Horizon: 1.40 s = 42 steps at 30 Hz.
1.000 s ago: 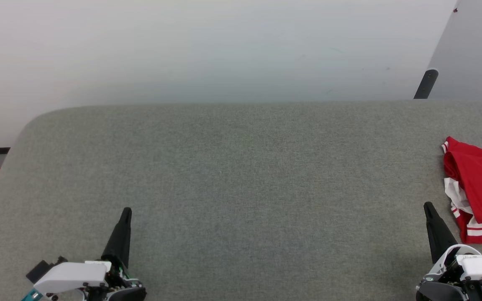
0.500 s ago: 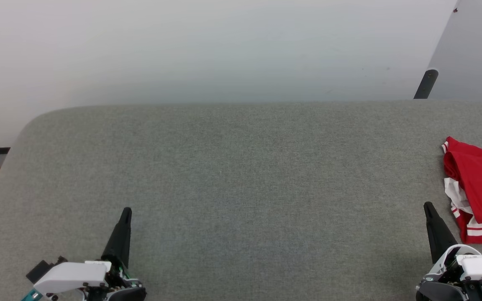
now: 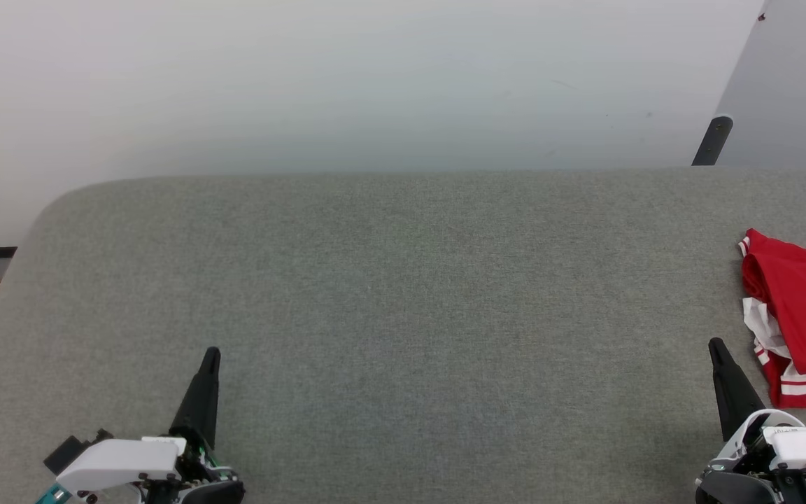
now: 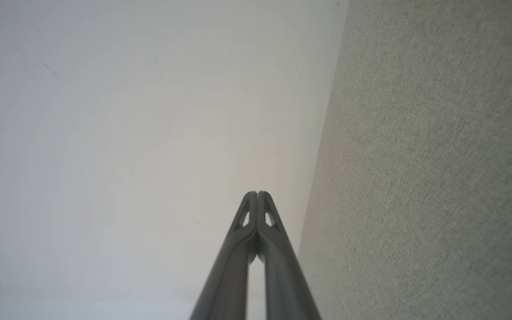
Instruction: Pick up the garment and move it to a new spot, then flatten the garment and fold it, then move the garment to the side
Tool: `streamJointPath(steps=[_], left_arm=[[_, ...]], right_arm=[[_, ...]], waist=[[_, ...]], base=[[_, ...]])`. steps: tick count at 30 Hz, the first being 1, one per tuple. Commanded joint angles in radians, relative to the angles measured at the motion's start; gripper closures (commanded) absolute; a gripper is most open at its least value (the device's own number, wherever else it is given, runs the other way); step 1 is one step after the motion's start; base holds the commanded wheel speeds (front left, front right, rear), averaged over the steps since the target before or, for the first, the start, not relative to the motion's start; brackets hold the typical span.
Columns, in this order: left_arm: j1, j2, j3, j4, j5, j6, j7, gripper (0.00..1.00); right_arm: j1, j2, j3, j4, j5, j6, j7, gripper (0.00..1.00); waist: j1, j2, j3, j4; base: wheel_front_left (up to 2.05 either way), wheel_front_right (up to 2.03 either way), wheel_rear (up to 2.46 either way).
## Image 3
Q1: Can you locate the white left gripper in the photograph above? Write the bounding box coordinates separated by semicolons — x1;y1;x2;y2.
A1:
55;346;246;504

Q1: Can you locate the dark grey vertical wall strip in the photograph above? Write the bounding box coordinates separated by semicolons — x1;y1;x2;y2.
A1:
691;115;735;167

